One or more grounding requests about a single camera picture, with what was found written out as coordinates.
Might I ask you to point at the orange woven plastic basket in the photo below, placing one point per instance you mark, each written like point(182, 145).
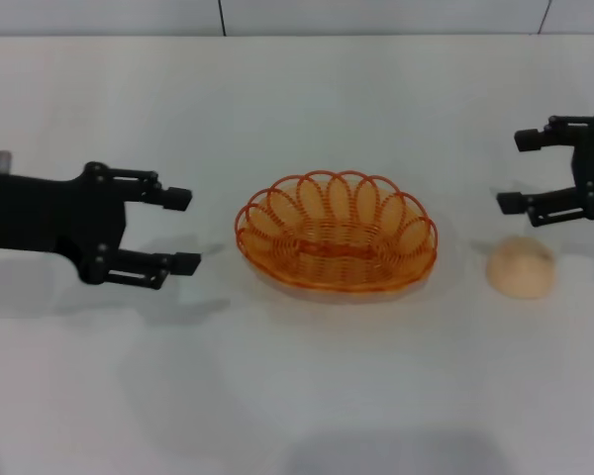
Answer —
point(336, 250)

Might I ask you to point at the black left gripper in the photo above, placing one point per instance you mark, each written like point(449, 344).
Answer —
point(44, 213)

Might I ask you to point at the pale beige steamed bun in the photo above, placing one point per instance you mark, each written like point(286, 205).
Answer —
point(522, 272)

